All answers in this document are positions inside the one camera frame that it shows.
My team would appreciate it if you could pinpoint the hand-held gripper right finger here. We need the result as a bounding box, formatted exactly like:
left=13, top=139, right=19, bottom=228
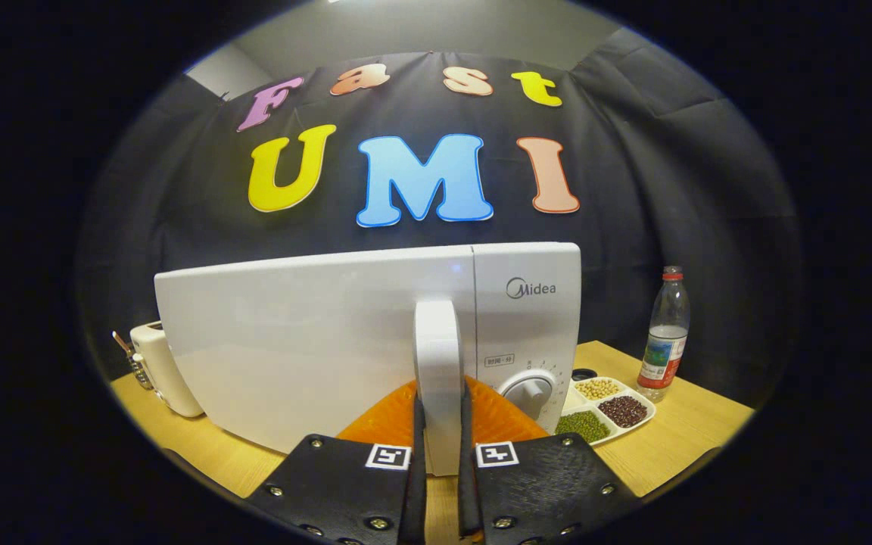
left=457, top=376, right=641, bottom=545

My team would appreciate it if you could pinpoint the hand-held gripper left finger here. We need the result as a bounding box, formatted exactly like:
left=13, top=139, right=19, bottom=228
left=245, top=377, right=428, bottom=545

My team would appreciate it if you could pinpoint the white toaster oven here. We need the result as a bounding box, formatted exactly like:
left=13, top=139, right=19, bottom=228
left=154, top=242, right=582, bottom=478

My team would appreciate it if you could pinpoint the white toaster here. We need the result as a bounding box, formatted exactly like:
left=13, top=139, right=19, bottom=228
left=130, top=321, right=204, bottom=419

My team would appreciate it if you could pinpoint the divided white dish of beans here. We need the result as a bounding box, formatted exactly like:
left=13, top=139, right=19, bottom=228
left=555, top=376, right=657, bottom=446

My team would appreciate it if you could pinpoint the clear bottle with red label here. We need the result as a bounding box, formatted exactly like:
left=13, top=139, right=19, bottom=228
left=637, top=266, right=691, bottom=403

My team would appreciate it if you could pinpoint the black backdrop cloth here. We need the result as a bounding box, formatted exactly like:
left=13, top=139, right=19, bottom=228
left=76, top=26, right=800, bottom=387

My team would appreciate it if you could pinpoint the wire mesh basket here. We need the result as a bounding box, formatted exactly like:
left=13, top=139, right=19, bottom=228
left=127, top=350, right=155, bottom=391

